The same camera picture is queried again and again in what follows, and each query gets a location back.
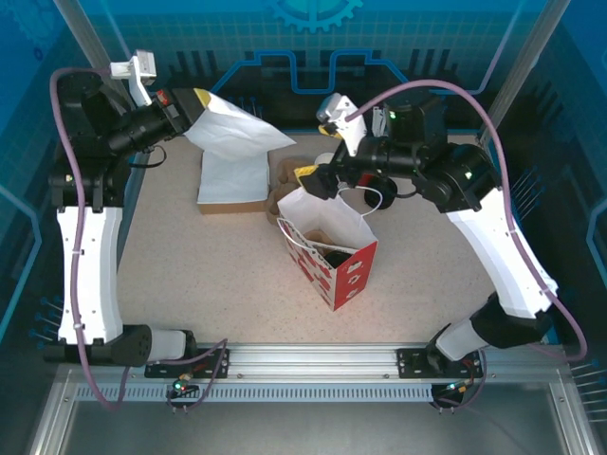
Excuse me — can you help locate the single white paper napkin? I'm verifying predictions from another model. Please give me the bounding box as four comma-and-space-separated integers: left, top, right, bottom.
183, 89, 298, 160

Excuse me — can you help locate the black plastic cup lid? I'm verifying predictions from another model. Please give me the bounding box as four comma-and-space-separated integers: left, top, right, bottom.
322, 244, 356, 275

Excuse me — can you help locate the red printed paper bag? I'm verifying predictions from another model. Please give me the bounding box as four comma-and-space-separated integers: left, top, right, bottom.
276, 185, 385, 313

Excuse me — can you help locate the brown pulp cup carrier stack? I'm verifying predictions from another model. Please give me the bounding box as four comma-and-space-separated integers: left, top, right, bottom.
263, 158, 317, 228

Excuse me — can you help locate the white paper napkin stack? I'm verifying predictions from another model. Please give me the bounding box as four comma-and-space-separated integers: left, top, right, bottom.
196, 149, 271, 205

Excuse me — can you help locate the grey metal base panel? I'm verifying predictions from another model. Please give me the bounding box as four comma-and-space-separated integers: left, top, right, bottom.
61, 402, 570, 455

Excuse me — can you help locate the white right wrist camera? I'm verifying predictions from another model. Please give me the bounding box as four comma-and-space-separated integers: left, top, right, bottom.
316, 92, 369, 156

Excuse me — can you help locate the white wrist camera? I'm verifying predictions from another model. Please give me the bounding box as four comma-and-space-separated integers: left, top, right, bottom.
316, 92, 369, 156
109, 49, 158, 108

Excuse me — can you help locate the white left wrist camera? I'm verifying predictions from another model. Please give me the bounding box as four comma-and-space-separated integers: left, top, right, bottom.
109, 49, 158, 108

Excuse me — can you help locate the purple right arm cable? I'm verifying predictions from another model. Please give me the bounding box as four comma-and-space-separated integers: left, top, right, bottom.
344, 79, 589, 413

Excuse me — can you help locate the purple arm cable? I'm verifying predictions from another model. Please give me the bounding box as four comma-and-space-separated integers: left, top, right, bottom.
344, 79, 589, 413
49, 65, 230, 413

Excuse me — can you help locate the aluminium frame post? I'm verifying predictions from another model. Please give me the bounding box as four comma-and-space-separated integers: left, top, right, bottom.
477, 0, 566, 139
52, 0, 132, 72

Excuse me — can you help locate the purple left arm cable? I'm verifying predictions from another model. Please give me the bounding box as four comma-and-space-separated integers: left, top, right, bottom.
49, 65, 230, 413

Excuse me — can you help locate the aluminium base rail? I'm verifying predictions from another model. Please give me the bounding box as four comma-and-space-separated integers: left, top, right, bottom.
94, 341, 570, 380

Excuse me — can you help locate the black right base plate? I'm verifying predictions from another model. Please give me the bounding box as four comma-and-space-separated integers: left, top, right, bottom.
395, 347, 484, 380

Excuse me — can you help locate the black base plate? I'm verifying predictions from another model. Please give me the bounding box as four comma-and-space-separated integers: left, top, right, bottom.
144, 347, 232, 380
395, 347, 484, 380

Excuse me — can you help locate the slotted grey cable duct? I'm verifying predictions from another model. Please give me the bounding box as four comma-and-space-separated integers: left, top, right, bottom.
75, 383, 450, 404

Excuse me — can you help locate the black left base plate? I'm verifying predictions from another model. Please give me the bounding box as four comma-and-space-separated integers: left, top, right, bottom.
144, 347, 232, 380

